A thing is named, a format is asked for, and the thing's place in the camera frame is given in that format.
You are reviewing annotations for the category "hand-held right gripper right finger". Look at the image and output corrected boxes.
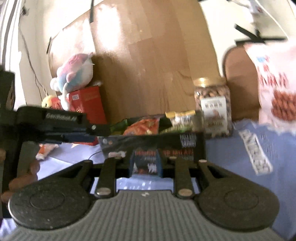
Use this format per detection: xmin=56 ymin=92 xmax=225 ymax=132
xmin=169 ymin=156 xmax=232 ymax=198

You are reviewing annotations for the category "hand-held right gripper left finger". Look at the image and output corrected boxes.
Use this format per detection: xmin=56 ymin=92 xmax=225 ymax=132
xmin=55 ymin=158 xmax=118 ymax=198

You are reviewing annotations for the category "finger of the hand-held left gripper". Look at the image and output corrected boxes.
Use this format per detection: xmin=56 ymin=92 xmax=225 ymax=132
xmin=46 ymin=125 xmax=110 ymax=144

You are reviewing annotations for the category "black cardboard box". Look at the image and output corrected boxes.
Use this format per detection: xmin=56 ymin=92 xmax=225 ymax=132
xmin=97 ymin=132 xmax=207 ymax=167

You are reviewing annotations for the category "small blue packet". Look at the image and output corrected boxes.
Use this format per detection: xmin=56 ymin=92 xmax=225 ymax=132
xmin=129 ymin=149 xmax=163 ymax=178

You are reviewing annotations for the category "person's left hand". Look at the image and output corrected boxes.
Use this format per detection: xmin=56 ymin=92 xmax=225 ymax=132
xmin=1 ymin=160 xmax=40 ymax=202

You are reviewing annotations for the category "yellow plush chick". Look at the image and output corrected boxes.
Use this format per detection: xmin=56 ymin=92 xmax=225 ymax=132
xmin=41 ymin=95 xmax=63 ymax=110

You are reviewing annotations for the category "orange white packet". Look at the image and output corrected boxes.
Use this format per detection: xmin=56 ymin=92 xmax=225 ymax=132
xmin=37 ymin=144 xmax=59 ymax=160

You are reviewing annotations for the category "red gift box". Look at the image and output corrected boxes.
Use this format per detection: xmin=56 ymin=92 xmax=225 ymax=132
xmin=55 ymin=86 xmax=108 ymax=124

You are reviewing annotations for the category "pastel plush toy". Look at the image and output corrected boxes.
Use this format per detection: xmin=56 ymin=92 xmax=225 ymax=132
xmin=50 ymin=52 xmax=95 ymax=110

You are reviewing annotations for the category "blue printed blanket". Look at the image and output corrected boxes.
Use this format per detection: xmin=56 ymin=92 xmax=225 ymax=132
xmin=0 ymin=118 xmax=296 ymax=241

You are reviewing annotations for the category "yellow white snack packet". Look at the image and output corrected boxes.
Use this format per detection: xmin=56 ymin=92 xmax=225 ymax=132
xmin=165 ymin=111 xmax=197 ymax=130

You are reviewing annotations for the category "nut jar with gold lid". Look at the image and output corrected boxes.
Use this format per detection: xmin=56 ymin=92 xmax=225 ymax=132
xmin=193 ymin=77 xmax=233 ymax=139

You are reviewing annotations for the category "wooden board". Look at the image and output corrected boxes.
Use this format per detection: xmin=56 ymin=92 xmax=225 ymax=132
xmin=48 ymin=0 xmax=222 ymax=126

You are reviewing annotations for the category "brown chair back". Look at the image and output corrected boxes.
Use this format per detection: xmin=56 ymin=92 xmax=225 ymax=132
xmin=223 ymin=46 xmax=262 ymax=122

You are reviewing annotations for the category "pink snack bag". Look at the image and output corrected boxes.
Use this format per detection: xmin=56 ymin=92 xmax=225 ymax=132
xmin=244 ymin=43 xmax=296 ymax=135

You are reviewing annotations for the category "black tape strip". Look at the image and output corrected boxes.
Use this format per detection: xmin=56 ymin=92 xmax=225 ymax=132
xmin=233 ymin=23 xmax=287 ymax=43

